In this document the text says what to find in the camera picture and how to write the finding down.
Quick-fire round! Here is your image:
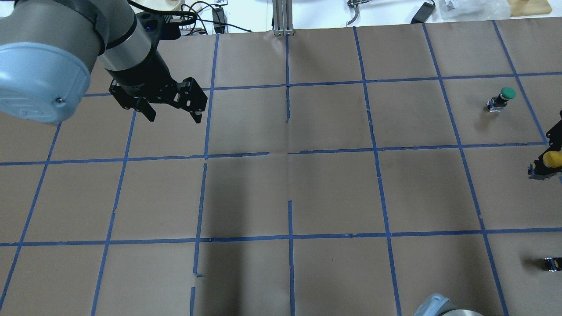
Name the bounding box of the yellow push button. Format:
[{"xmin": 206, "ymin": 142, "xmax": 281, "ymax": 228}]
[{"xmin": 528, "ymin": 151, "xmax": 562, "ymax": 180}]

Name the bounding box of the green push button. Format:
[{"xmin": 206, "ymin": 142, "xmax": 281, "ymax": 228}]
[{"xmin": 486, "ymin": 86, "xmax": 516, "ymax": 112}]

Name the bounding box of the beige plate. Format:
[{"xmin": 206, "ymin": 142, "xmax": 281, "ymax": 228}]
[{"xmin": 133, "ymin": 0, "xmax": 185, "ymax": 11}]

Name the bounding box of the wooden cutting board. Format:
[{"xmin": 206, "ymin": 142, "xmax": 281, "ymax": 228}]
[{"xmin": 508, "ymin": 0, "xmax": 553, "ymax": 18}]

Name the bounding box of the clear plastic bag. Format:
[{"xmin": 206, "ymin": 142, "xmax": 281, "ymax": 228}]
[{"xmin": 436, "ymin": 0, "xmax": 511, "ymax": 22}]

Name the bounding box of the black power adapter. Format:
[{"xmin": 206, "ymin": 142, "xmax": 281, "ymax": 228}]
[{"xmin": 410, "ymin": 0, "xmax": 436, "ymax": 24}]

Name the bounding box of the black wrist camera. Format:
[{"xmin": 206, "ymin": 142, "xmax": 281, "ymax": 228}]
[{"xmin": 135, "ymin": 11, "xmax": 188, "ymax": 46}]

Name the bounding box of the aluminium frame post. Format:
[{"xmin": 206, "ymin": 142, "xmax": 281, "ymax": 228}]
[{"xmin": 272, "ymin": 0, "xmax": 295, "ymax": 36}]

